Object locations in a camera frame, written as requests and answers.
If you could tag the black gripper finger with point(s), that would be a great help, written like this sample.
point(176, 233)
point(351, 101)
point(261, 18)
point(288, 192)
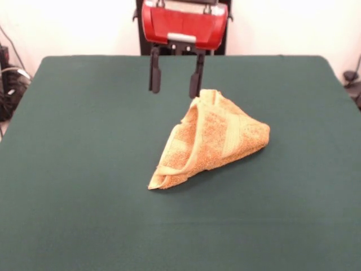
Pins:
point(155, 76)
point(196, 84)

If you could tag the black equipment pile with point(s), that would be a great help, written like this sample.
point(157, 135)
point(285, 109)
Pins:
point(11, 96)

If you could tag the black round foot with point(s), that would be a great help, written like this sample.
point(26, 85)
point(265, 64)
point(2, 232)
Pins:
point(350, 75)

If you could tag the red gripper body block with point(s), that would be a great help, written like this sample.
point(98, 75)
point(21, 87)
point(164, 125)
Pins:
point(183, 25)

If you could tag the orange terry towel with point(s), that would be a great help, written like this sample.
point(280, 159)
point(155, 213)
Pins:
point(214, 135)

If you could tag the small black device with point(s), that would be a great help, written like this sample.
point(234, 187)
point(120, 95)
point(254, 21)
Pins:
point(4, 53)

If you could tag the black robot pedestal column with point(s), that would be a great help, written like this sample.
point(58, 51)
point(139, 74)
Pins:
point(144, 48)

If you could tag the dark green table cloth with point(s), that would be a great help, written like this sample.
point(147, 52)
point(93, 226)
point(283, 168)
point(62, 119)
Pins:
point(84, 197)

